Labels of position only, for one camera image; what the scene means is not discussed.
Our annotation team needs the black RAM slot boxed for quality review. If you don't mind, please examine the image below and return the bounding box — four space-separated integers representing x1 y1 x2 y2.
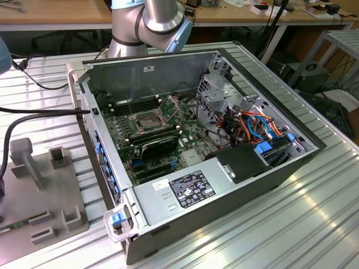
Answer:
127 126 180 141
111 100 162 117
108 94 161 109
130 130 182 146

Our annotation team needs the black plastic shroud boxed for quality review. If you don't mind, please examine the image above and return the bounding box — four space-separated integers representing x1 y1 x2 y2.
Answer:
204 142 273 185

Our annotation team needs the blue wire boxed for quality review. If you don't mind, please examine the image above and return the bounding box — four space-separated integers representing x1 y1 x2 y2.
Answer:
246 113 275 140

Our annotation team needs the green RAM stick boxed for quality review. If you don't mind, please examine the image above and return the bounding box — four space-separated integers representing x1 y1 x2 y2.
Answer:
0 214 47 234

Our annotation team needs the CPU socket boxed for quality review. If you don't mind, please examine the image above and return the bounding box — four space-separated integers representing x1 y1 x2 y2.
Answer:
128 110 166 133

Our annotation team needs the grey metal shelf frame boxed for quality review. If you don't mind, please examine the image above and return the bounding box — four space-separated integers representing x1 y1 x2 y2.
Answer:
305 29 359 91

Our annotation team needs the grey power supply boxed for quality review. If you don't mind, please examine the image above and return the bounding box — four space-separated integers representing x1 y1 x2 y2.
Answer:
133 156 237 225

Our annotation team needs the metal socket cover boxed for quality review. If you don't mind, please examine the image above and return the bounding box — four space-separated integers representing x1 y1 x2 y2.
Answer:
158 94 181 124

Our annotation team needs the thick black cable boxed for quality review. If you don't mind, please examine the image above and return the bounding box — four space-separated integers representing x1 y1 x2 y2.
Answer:
0 106 92 115
0 114 39 176

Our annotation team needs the blue case latch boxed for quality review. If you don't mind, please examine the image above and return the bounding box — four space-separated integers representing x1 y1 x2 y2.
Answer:
111 212 126 226

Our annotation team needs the silver chipset heat sink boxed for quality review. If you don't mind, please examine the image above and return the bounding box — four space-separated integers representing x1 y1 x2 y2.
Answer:
181 150 205 166

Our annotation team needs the black office chair base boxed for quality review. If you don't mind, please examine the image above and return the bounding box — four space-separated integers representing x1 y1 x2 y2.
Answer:
30 27 99 55

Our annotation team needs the wooden desk with white legs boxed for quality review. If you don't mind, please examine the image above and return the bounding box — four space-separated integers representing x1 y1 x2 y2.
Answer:
192 0 359 64

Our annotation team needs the black expansion slot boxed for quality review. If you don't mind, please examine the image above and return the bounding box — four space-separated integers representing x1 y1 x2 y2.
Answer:
134 161 172 180

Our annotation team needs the open black PC case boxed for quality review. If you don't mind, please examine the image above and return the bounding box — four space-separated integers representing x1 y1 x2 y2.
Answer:
66 47 328 266

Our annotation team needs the brown cardboard box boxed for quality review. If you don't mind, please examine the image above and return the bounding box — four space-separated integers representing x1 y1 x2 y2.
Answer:
304 3 328 17

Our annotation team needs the black box with handle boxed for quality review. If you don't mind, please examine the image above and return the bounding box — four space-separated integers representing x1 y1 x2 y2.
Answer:
286 63 331 94

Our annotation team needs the orange wire bundle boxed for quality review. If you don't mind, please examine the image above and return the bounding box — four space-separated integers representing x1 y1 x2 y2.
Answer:
218 110 290 141

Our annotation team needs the white box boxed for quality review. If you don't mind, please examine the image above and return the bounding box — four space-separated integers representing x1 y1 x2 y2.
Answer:
250 3 289 17

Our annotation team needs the black glossy graphics card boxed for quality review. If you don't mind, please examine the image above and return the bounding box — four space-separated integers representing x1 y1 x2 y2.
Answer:
140 134 180 161

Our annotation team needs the black mesh case panel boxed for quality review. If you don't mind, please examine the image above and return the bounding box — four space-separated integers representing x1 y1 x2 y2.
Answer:
302 91 355 138

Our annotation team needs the perforated metal drive cage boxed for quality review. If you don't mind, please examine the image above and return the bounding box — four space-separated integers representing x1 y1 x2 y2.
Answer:
196 50 245 124

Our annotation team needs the black wire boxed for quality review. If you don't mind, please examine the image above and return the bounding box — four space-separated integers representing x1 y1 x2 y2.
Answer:
195 94 234 147

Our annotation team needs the blue disk carrier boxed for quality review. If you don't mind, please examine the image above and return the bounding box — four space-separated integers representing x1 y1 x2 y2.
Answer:
254 141 275 155

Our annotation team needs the green motherboard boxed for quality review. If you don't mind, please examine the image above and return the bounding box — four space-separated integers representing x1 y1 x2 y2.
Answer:
96 92 214 185

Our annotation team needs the thin cable with connector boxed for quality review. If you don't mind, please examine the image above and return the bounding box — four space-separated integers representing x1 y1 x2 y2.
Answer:
12 54 70 91

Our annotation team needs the grey parts rack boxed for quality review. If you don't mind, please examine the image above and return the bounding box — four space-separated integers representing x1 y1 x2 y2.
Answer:
0 137 91 248

